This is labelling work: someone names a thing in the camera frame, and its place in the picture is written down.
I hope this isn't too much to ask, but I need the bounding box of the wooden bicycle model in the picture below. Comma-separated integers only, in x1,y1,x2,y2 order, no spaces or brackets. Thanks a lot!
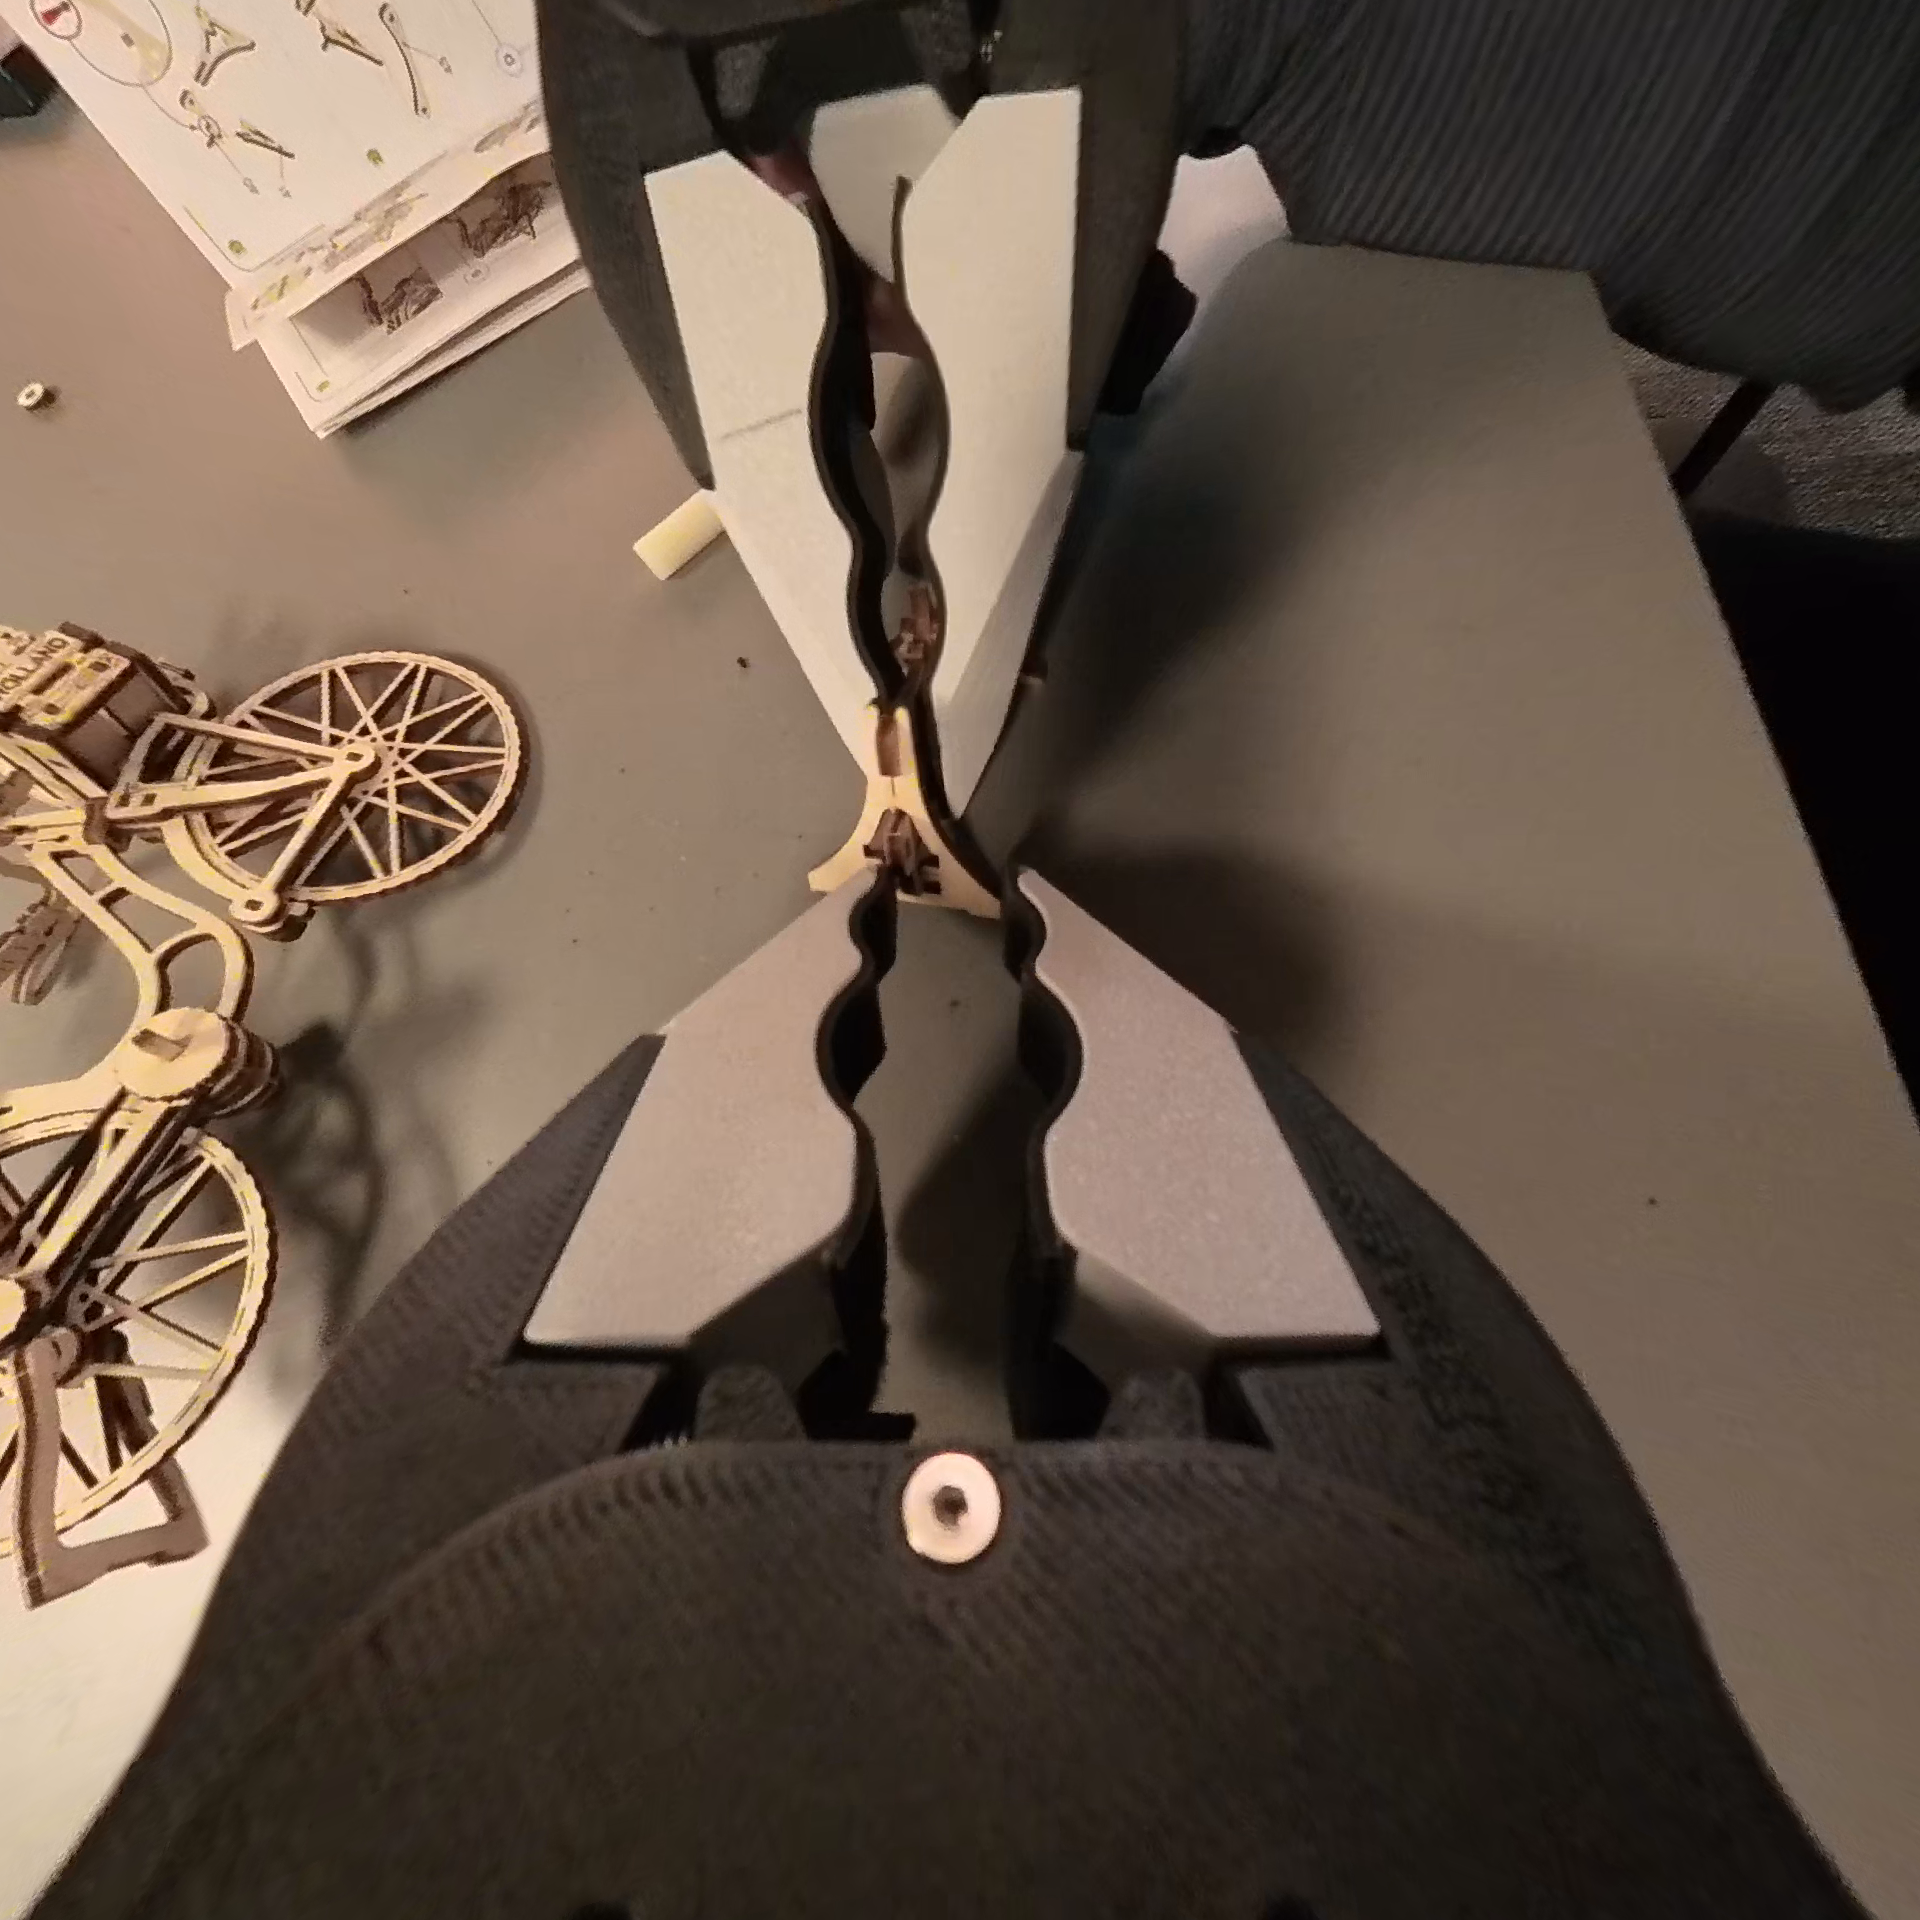
0,621,529,1606

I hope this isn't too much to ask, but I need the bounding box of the small wooden model assembly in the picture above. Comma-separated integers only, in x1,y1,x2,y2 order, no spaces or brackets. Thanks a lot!
809,584,1004,912

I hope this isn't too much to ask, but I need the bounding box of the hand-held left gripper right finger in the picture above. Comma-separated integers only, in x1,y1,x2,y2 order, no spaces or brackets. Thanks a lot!
997,865,1386,1412

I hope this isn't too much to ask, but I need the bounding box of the person's right forearm grey sleeve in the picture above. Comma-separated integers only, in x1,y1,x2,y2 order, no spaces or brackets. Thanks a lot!
1185,0,1920,408

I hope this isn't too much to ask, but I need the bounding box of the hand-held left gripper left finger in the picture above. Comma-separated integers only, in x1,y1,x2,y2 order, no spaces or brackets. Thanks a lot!
522,878,909,1412

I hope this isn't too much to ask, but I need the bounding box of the black chair leg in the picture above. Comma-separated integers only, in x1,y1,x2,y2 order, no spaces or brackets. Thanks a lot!
1663,375,1777,500

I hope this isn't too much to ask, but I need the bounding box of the white instruction booklet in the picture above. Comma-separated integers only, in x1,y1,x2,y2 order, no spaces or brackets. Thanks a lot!
0,0,590,440

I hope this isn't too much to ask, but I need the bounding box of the pale wax stick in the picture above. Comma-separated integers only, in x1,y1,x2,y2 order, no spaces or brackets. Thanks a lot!
631,500,724,580

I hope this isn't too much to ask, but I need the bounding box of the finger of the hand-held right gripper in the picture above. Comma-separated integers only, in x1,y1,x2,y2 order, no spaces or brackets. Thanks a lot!
882,84,1086,824
643,147,893,740

